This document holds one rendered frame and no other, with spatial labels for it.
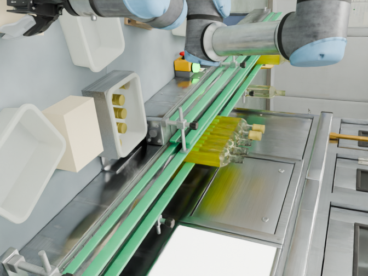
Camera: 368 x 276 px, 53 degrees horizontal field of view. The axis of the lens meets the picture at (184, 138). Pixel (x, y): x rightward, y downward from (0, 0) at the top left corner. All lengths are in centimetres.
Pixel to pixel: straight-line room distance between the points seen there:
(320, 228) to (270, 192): 21
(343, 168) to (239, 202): 49
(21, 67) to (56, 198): 36
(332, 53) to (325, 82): 659
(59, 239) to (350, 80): 680
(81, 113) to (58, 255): 35
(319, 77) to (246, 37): 644
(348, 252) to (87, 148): 81
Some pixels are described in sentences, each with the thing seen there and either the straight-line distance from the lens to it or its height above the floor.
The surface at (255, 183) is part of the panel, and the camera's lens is 139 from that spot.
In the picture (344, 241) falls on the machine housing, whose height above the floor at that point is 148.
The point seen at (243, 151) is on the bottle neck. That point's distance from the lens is 132.
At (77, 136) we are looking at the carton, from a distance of 98.
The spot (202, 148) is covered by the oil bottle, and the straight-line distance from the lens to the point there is 131.
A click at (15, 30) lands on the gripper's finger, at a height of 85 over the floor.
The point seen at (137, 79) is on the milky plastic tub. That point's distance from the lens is 117.
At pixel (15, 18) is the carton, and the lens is 83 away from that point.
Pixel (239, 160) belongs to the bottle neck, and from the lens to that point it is 128.
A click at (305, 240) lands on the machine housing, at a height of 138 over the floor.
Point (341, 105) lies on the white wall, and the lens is 763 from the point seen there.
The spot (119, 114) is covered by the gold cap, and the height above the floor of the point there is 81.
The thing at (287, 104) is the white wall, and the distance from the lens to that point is 772.
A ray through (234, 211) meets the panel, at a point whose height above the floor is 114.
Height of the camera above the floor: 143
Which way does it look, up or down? 22 degrees down
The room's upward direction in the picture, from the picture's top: 97 degrees clockwise
